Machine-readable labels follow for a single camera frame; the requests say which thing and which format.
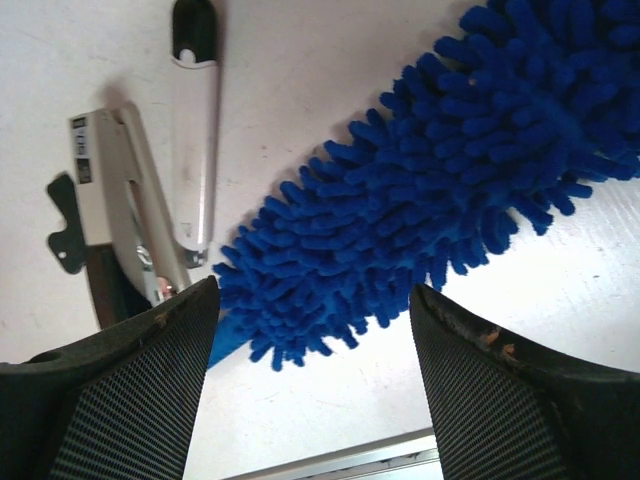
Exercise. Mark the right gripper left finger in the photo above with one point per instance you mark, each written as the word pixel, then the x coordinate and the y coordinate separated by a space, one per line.
pixel 119 404

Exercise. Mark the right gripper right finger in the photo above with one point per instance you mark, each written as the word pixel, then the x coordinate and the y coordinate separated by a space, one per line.
pixel 505 407

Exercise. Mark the blue microfiber duster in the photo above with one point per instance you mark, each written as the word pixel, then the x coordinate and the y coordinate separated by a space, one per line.
pixel 517 116

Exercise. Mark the beige black stapler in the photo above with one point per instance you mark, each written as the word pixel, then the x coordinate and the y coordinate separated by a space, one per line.
pixel 131 258

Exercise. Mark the black T-shaped plastic piece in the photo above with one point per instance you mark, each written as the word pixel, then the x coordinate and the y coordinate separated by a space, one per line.
pixel 68 244

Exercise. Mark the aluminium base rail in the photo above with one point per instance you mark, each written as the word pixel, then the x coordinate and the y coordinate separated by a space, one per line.
pixel 412 455

